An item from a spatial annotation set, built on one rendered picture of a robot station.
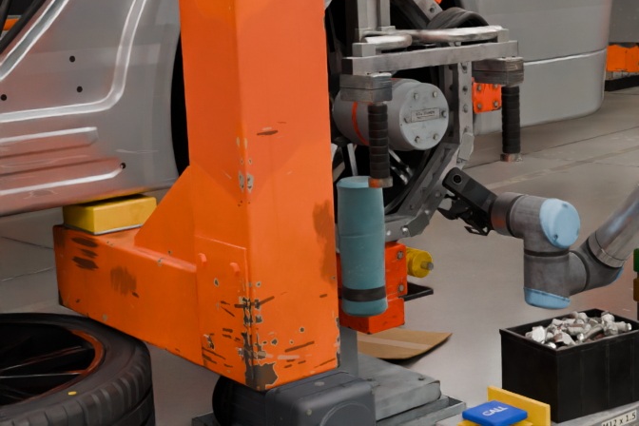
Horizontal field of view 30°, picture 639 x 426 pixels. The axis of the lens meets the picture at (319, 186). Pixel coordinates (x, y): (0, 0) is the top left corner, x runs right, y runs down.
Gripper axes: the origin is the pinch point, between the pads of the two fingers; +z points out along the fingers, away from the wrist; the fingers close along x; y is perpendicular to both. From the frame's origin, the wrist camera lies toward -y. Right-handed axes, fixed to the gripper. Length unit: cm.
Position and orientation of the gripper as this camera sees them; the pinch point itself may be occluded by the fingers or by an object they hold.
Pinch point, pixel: (432, 195)
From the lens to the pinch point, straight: 261.7
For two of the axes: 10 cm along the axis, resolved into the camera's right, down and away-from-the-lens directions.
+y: 5.9, 5.9, 5.5
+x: 5.3, -8.0, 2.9
